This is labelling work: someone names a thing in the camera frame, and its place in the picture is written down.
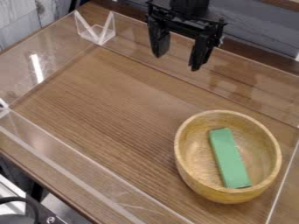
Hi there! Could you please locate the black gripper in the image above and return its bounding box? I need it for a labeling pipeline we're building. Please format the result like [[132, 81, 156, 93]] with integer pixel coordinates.
[[145, 0, 228, 71]]

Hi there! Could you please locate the brown wooden bowl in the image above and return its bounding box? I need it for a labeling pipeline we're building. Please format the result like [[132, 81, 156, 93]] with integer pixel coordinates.
[[173, 110, 283, 204]]

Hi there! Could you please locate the green rectangular block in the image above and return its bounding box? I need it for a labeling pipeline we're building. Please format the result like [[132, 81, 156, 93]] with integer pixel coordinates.
[[210, 128, 252, 189]]

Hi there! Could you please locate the clear acrylic corner bracket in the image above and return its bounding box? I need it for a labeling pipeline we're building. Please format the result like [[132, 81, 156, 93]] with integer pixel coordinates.
[[73, 10, 116, 46]]

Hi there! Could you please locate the clear acrylic tray wall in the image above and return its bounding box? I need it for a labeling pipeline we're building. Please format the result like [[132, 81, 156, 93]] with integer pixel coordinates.
[[0, 99, 194, 224]]

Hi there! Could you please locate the black cable bottom left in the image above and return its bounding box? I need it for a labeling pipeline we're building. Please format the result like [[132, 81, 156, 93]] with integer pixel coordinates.
[[0, 196, 43, 224]]

